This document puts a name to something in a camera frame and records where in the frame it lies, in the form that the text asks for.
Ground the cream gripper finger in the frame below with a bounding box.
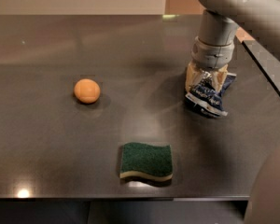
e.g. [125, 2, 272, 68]
[185, 62, 203, 92]
[211, 65, 228, 91]

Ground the blue Kettle chip bag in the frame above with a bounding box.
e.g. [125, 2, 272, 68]
[185, 73, 236, 118]

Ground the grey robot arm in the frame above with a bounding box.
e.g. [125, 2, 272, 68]
[185, 0, 280, 224]

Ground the green and yellow sponge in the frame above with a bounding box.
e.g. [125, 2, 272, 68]
[119, 143, 173, 182]

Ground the orange ball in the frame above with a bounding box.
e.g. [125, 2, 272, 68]
[74, 78, 101, 104]

